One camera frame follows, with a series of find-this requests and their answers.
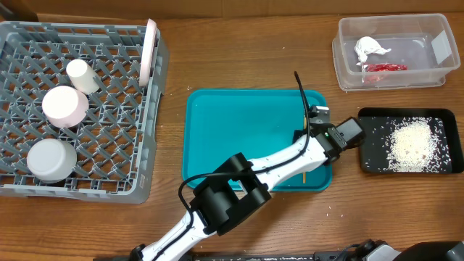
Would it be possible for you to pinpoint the grey dishwasher rack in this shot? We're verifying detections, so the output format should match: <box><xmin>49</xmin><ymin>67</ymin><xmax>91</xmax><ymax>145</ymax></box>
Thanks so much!
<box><xmin>1</xmin><ymin>21</ymin><xmax>169</xmax><ymax>204</ymax></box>

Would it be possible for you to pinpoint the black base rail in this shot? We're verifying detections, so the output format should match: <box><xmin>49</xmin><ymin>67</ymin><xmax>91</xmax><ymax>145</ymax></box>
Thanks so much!
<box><xmin>94</xmin><ymin>252</ymin><xmax>349</xmax><ymax>261</ymax></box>

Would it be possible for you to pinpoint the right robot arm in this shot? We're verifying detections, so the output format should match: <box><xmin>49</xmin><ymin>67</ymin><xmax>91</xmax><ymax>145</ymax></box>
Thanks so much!
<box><xmin>334</xmin><ymin>239</ymin><xmax>463</xmax><ymax>261</ymax></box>

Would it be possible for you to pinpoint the clear plastic container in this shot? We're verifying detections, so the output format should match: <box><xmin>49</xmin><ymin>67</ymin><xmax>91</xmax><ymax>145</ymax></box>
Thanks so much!
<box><xmin>332</xmin><ymin>13</ymin><xmax>460</xmax><ymax>91</ymax></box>

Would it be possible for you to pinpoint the pile of white rice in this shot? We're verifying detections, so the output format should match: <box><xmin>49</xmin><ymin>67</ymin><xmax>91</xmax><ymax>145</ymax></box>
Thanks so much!
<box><xmin>386</xmin><ymin>117</ymin><xmax>440</xmax><ymax>173</ymax></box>

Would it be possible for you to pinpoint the large white plate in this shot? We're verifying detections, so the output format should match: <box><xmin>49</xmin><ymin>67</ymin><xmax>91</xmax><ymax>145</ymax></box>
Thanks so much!
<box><xmin>139</xmin><ymin>19</ymin><xmax>157</xmax><ymax>86</ymax></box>

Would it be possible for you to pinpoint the white tissue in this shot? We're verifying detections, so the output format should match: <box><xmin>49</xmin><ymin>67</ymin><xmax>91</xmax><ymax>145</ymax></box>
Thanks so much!
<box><xmin>355</xmin><ymin>36</ymin><xmax>391</xmax><ymax>66</ymax></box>

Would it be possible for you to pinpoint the wooden chopstick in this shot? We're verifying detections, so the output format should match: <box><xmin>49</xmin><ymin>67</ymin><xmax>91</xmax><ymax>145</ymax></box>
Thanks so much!
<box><xmin>302</xmin><ymin>116</ymin><xmax>307</xmax><ymax>183</ymax></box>

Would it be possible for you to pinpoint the red snack wrapper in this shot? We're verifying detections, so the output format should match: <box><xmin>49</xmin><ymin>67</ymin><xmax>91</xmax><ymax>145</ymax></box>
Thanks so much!
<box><xmin>362</xmin><ymin>63</ymin><xmax>408</xmax><ymax>84</ymax></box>

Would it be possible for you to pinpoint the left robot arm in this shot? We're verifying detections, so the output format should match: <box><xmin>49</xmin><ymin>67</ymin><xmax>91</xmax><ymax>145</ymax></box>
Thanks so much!
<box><xmin>129</xmin><ymin>117</ymin><xmax>365</xmax><ymax>261</ymax></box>

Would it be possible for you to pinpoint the teal plastic tray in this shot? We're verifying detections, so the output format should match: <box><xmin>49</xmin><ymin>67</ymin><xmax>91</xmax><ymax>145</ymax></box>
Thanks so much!
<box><xmin>181</xmin><ymin>88</ymin><xmax>333</xmax><ymax>192</ymax></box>

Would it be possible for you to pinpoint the black plastic tray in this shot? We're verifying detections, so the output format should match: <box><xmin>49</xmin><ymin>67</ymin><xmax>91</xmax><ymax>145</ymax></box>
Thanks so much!
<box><xmin>358</xmin><ymin>107</ymin><xmax>463</xmax><ymax>174</ymax></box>

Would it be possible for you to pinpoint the grey-green bowl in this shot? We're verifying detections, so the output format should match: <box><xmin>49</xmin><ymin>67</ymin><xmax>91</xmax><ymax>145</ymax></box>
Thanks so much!
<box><xmin>26</xmin><ymin>138</ymin><xmax>77</xmax><ymax>183</ymax></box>

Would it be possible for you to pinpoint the white paper cup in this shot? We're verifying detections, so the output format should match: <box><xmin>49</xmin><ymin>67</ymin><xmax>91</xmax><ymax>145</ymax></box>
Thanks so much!
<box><xmin>66</xmin><ymin>59</ymin><xmax>99</xmax><ymax>95</ymax></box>

